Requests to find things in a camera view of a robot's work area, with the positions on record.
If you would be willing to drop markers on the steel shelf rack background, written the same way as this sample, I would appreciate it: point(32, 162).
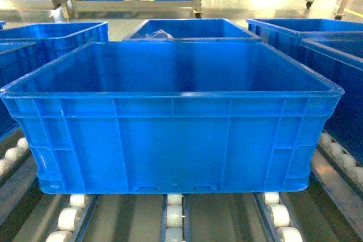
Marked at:
point(72, 8)

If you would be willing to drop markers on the blue crate far left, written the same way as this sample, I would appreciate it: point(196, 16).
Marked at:
point(26, 48)

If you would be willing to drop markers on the right white roller track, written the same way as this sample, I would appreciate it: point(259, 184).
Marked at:
point(276, 217)

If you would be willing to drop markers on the blue crate far right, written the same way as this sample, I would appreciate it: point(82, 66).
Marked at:
point(285, 34)

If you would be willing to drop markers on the blue crate behind centre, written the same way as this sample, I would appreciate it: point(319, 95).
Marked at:
point(191, 30)

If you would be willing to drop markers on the centre white roller track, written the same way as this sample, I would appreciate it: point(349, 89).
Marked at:
point(175, 218)

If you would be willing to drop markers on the blue crate right near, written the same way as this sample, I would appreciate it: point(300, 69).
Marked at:
point(340, 60)

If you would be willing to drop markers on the left white roller track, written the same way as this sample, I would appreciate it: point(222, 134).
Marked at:
point(74, 218)

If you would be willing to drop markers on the white roller track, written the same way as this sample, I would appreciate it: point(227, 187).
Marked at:
point(74, 218)
point(276, 217)
point(175, 218)

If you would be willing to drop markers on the large blue plastic crate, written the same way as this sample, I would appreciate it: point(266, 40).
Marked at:
point(157, 117)

